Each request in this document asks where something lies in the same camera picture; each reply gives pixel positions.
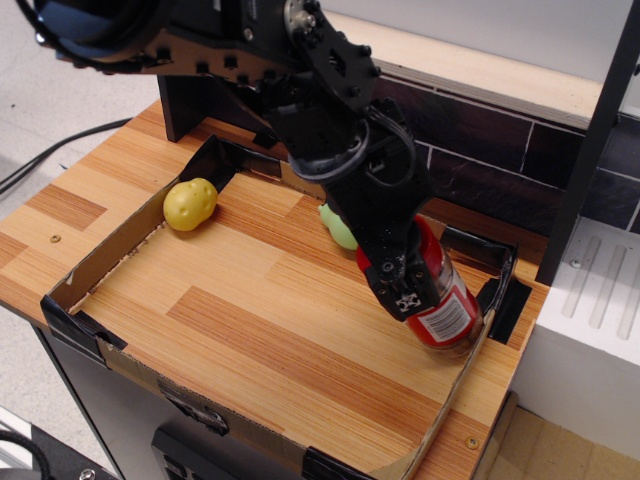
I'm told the green toy pear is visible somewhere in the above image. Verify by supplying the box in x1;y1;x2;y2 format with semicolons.
318;203;358;251

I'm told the dark brick pattern back panel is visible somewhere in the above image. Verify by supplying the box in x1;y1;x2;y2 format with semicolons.
143;49;640;234

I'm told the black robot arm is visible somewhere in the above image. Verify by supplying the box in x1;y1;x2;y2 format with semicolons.
19;1;440;321

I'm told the yellow toy potato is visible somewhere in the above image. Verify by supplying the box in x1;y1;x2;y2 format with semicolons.
163;178;218;232

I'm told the cardboard fence with black tape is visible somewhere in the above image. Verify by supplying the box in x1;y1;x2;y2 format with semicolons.
39;133;533;480

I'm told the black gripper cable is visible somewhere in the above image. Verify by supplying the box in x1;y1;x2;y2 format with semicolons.
344;107;416;189

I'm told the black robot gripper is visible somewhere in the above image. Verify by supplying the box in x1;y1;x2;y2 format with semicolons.
287;119;441;321

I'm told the white toy sink unit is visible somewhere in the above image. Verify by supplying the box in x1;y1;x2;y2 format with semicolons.
512;112;640;461

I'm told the black cable on floor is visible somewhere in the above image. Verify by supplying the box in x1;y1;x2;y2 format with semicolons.
0;117;134;195

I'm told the black vertical post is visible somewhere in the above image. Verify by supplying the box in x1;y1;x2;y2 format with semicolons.
536;0;639;286

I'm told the red lid basil spice bottle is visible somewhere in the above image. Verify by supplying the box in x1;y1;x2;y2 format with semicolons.
356;216;484;357

